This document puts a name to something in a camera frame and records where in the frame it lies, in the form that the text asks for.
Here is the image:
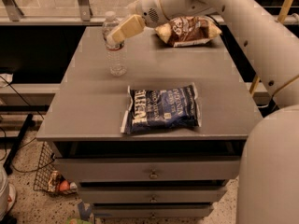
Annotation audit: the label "top grey drawer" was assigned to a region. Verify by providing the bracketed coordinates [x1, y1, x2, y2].
[54, 158, 240, 183]

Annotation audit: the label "black metal frame leg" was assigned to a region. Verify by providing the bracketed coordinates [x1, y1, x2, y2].
[3, 114, 34, 175]

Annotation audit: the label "grey drawer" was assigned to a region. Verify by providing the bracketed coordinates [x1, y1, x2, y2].
[78, 186, 227, 204]
[93, 204, 213, 218]
[54, 158, 240, 183]

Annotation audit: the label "clear plastic water bottle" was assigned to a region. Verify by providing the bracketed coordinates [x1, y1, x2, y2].
[102, 11, 127, 77]

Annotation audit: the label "bottom grey drawer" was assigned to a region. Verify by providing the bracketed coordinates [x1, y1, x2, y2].
[93, 204, 213, 218]

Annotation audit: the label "black floor cable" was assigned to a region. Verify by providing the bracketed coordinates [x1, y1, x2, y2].
[0, 75, 56, 175]

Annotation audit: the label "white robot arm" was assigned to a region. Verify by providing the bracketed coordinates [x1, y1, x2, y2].
[107, 0, 299, 224]

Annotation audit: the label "middle grey drawer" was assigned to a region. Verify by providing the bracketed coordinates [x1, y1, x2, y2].
[78, 186, 227, 204]

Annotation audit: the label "snack packets in basket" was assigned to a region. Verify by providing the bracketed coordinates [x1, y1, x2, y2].
[47, 170, 77, 195]

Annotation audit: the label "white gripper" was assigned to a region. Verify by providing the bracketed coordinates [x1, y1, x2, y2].
[107, 0, 169, 46]

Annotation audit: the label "brown chip bag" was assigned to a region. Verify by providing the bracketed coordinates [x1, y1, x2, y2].
[155, 16, 221, 48]

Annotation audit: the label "blue chip bag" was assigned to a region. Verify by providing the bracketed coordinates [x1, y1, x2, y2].
[121, 83, 202, 134]

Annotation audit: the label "grey metal railing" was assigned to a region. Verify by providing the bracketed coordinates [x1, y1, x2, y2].
[0, 0, 299, 26]

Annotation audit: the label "black wire basket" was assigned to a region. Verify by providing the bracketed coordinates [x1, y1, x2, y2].
[34, 143, 63, 196]

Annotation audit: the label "white container at left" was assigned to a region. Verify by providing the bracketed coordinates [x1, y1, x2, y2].
[0, 166, 17, 224]

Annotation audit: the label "grey drawer cabinet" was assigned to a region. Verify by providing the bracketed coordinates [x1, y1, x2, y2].
[38, 28, 261, 218]

